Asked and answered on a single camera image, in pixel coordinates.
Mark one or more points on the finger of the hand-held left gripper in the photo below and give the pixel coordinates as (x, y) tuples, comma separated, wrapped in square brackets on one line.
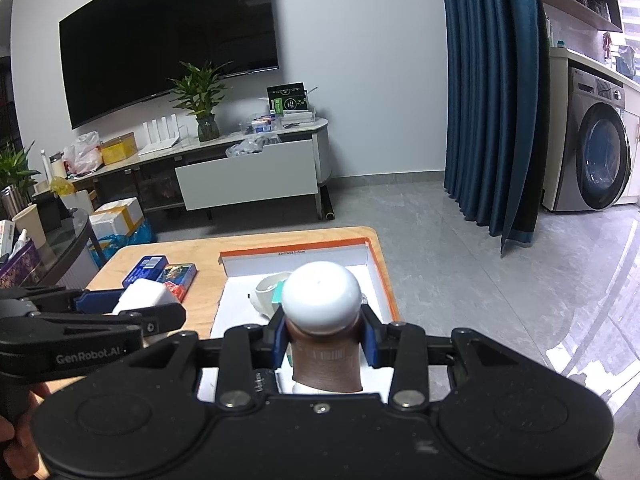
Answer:
[(160, 321), (100, 300)]

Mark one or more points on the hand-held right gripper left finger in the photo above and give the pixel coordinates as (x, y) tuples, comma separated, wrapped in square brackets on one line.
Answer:
[(280, 342)]

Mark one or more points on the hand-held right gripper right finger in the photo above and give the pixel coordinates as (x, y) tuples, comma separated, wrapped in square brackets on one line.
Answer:
[(371, 345)]

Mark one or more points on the white wall charger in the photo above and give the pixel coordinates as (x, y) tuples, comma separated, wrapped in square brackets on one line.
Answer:
[(145, 297)]

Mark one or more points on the copper bottle with white cap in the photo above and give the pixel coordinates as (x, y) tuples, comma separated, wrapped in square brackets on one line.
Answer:
[(322, 305)]

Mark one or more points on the orange rimmed white box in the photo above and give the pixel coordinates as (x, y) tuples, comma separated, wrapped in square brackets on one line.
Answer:
[(245, 280)]

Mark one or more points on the person's left hand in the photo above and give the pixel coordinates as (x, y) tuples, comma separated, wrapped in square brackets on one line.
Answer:
[(17, 452)]

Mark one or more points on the colourful printed small box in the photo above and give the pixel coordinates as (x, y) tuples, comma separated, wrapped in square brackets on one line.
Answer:
[(177, 276)]

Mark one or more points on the glass top coffee table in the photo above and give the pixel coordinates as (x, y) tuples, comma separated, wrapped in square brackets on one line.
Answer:
[(75, 255)]

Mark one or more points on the blue flat box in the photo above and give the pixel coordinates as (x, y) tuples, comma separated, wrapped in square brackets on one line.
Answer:
[(145, 267)]

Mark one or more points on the blue plastic bag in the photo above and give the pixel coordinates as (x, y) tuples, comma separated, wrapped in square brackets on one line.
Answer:
[(142, 240)]

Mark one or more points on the white foam box yellow tape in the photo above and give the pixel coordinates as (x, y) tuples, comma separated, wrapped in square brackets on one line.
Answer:
[(117, 217)]

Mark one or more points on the purple patterned tissue box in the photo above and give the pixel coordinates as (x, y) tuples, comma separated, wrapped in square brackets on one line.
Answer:
[(20, 265)]

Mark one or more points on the yellow plastic bag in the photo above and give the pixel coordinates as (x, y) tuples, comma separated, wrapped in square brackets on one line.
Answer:
[(62, 185)]

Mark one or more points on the steel cup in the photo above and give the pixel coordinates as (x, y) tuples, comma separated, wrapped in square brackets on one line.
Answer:
[(14, 202)]

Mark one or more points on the black rolled tube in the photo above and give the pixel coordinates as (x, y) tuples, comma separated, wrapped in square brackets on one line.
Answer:
[(327, 205)]

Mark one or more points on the white plastic bag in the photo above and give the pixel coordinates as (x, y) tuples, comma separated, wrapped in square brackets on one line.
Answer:
[(82, 155)]

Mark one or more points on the green leafy plant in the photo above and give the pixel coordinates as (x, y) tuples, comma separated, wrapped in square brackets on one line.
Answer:
[(15, 167)]

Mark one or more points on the white open drawer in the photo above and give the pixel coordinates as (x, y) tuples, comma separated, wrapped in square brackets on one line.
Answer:
[(250, 175)]

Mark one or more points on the white router with antennas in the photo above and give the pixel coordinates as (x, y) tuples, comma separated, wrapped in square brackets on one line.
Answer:
[(159, 140)]

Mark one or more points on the clear plastic bags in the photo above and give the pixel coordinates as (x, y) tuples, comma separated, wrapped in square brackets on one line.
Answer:
[(245, 147)]

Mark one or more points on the white television stand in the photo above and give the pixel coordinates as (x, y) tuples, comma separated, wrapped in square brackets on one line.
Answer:
[(320, 150)]

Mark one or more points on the glass plant vase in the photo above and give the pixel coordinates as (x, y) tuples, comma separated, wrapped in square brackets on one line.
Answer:
[(208, 129)]

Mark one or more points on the green bamboo plant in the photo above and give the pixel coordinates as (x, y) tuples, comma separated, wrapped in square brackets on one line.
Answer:
[(202, 90)]

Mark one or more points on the black and green box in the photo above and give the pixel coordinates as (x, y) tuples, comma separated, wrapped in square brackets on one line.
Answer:
[(287, 99)]

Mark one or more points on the blue curtain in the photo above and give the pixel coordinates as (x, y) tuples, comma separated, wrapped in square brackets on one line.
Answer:
[(492, 100)]

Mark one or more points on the silver washing machine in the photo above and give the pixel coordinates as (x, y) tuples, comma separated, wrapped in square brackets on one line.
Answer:
[(595, 150)]

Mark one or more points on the black wall television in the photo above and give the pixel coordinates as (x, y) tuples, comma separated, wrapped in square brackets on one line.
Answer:
[(165, 45)]

